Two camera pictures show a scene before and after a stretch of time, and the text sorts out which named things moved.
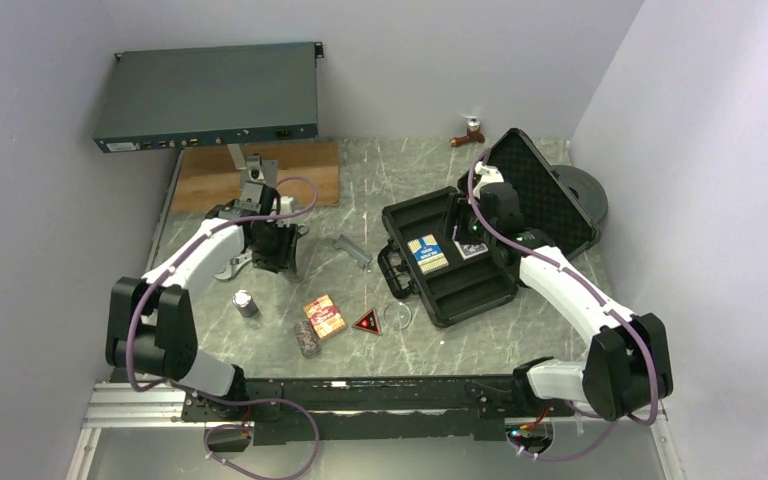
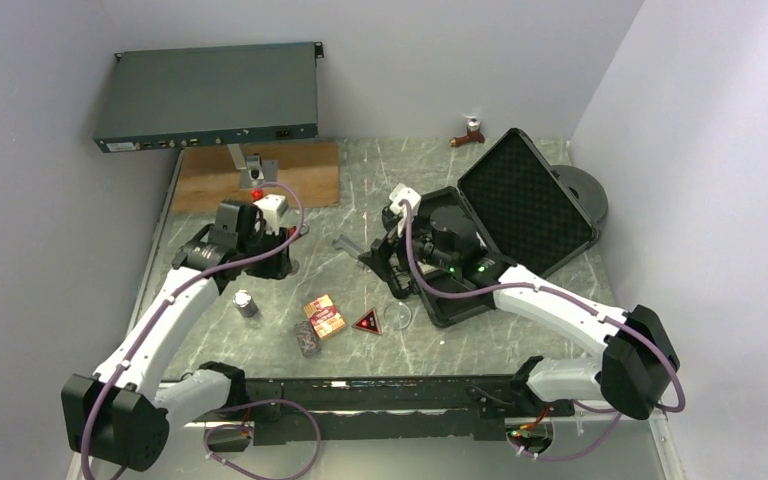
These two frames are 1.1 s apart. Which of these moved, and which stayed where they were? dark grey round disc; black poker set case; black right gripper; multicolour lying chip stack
Moved: black right gripper
Stayed: multicolour lying chip stack; dark grey round disc; black poker set case
